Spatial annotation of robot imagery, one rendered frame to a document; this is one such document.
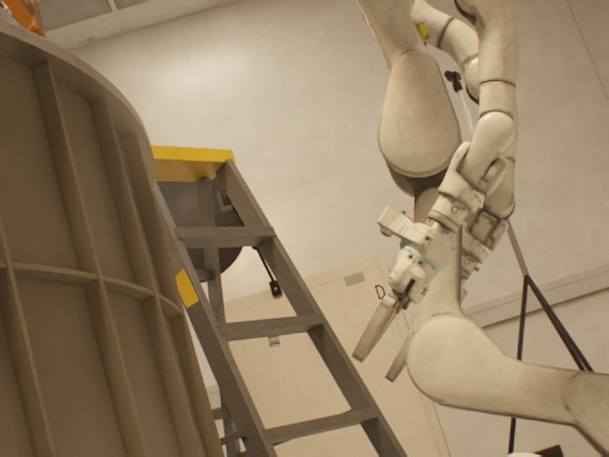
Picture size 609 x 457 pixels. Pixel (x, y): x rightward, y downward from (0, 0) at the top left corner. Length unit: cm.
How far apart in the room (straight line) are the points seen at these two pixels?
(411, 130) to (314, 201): 757
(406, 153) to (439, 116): 9
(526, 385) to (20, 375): 87
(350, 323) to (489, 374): 336
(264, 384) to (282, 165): 471
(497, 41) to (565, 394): 61
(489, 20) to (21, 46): 77
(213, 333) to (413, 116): 103
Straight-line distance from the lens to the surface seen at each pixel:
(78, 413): 143
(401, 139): 191
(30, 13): 303
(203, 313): 276
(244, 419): 265
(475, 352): 182
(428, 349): 182
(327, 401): 509
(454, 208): 172
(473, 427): 915
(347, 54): 999
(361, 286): 518
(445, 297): 188
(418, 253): 170
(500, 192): 218
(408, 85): 195
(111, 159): 179
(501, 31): 180
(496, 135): 173
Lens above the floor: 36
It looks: 15 degrees up
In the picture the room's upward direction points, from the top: 17 degrees counter-clockwise
